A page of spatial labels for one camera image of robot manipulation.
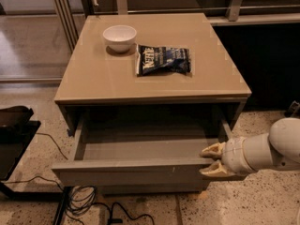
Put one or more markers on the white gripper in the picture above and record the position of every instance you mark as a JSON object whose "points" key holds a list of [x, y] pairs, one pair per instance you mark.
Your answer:
{"points": [[233, 156]]}

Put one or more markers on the grey top drawer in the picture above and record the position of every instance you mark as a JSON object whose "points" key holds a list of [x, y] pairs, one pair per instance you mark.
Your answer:
{"points": [[123, 149]]}

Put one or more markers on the grey drawer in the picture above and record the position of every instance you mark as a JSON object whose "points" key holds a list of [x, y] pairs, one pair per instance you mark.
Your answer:
{"points": [[139, 189], [123, 149]]}

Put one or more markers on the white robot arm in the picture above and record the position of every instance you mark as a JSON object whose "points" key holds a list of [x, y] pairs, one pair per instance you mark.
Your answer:
{"points": [[278, 150]]}

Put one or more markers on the taupe drawer cabinet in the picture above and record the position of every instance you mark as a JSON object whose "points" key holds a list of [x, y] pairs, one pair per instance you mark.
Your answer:
{"points": [[99, 80]]}

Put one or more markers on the grey bottom drawer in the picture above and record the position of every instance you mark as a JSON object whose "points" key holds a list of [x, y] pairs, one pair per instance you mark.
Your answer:
{"points": [[139, 189]]}

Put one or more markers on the dark blue chip bag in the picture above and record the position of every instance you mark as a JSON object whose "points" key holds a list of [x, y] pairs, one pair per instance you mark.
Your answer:
{"points": [[153, 59]]}

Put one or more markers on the white ceramic bowl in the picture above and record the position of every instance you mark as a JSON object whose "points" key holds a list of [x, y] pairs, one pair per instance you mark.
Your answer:
{"points": [[119, 38]]}

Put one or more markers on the black stand with tray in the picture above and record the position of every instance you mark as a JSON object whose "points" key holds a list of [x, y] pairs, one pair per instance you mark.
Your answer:
{"points": [[16, 133]]}

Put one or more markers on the metal railing frame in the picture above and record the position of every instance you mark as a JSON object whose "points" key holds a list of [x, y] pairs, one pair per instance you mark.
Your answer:
{"points": [[219, 12]]}

